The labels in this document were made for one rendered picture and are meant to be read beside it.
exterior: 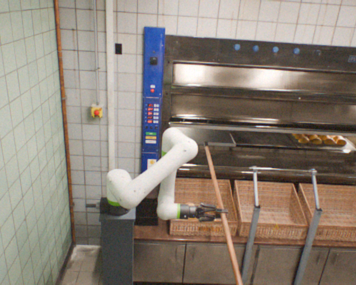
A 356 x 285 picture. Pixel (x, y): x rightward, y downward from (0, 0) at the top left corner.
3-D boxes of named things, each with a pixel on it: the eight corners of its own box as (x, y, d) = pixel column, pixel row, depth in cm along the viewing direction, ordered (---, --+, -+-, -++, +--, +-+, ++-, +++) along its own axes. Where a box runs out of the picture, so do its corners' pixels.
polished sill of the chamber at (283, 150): (167, 145, 303) (168, 140, 301) (360, 154, 312) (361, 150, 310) (167, 147, 298) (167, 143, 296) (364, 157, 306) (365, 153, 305)
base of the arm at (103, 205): (84, 216, 191) (83, 207, 189) (88, 201, 204) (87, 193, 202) (130, 216, 194) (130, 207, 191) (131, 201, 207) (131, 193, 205)
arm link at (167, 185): (161, 159, 199) (179, 161, 200) (161, 151, 209) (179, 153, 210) (156, 210, 213) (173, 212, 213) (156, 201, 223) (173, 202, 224)
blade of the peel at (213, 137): (235, 146, 300) (236, 143, 299) (174, 143, 297) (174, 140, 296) (229, 130, 332) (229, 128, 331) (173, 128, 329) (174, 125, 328)
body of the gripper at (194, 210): (189, 202, 207) (204, 203, 207) (187, 214, 210) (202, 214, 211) (189, 209, 200) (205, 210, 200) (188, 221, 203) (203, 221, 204)
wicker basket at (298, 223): (229, 203, 322) (233, 178, 311) (287, 207, 324) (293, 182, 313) (238, 237, 278) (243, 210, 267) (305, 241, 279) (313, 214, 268)
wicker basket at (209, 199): (167, 202, 318) (169, 176, 307) (226, 203, 322) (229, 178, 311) (168, 236, 274) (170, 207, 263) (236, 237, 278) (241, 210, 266)
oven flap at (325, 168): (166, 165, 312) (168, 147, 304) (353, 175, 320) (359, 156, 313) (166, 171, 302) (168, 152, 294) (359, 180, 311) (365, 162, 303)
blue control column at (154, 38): (149, 162, 516) (154, 13, 429) (159, 162, 517) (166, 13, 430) (138, 249, 340) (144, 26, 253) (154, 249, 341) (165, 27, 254)
